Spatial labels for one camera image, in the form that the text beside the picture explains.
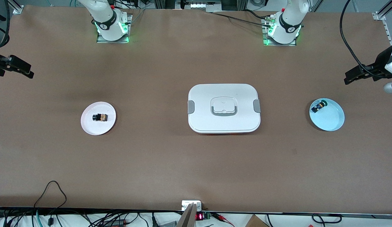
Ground white box with grey clips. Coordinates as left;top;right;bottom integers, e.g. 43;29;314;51
187;83;261;135

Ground brown cardboard box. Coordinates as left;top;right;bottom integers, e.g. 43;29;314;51
245;214;269;227

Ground small black green part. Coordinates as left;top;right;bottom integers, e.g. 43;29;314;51
311;100;328;113

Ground light blue round plate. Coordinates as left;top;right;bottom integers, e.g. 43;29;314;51
309;98;345;132

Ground pink round plate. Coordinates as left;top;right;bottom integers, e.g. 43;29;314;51
80;101;117;136

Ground silver device with lights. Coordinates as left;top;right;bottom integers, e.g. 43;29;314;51
175;0;222;13

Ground black power adapter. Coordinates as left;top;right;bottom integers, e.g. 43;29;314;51
103;218;128;227

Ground red clip leads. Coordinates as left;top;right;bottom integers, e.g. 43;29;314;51
213;213;236;227

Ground grey aluminium profile bar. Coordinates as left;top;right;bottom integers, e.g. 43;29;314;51
177;203;197;227

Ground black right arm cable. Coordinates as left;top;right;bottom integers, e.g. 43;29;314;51
0;0;10;49

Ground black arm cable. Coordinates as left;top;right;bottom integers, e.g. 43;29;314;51
340;0;384;78
0;0;10;49

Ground silver aluminium frame rail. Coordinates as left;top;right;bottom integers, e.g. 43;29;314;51
372;0;392;48

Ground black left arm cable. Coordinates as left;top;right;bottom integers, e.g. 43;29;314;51
340;0;384;78

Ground silver aluminium frame corner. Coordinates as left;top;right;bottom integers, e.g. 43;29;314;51
7;0;24;15

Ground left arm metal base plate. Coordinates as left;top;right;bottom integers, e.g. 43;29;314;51
262;17;297;47

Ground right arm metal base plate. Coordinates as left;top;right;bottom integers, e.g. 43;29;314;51
96;13;133;44

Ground thin black looped cable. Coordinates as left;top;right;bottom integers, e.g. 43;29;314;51
33;180;68;218

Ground black cable along table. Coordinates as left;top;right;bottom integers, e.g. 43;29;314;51
212;11;272;26

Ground black coiled cable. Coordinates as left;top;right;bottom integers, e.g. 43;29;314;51
311;214;343;225

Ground white mounting bracket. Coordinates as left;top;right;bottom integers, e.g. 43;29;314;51
181;200;203;212

